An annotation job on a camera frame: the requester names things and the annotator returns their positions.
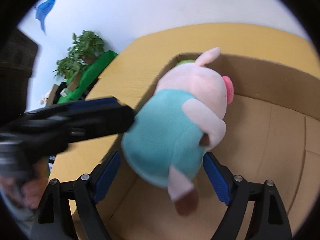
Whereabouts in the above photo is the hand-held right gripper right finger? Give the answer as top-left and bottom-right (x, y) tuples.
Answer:
(202, 152), (293, 240)

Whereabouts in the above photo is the dark cabinet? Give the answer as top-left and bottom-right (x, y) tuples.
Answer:
(0, 27), (38, 120)

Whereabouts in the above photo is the pink pig plush toy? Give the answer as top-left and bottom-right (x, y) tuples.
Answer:
(121, 47), (235, 216)

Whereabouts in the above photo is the green potted plant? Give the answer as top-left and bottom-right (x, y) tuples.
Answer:
(53, 30), (107, 80)

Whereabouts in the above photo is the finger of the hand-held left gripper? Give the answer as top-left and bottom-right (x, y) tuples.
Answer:
(21, 97), (135, 153)

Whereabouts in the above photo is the person's left hand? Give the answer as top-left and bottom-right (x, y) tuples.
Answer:
(21, 155), (52, 209)

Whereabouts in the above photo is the green cloth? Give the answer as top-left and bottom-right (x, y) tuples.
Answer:
(56, 50), (118, 104)

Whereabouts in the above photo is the blue wall decoration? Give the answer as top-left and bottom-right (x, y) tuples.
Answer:
(35, 0), (58, 34)

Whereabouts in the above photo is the wooden desktop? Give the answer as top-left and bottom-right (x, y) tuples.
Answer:
(49, 23), (316, 217)

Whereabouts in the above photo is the small cardboard box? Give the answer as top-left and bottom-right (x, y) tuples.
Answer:
(47, 84), (59, 104)

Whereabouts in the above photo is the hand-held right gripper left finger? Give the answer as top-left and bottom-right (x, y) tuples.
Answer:
(30, 151), (122, 240)

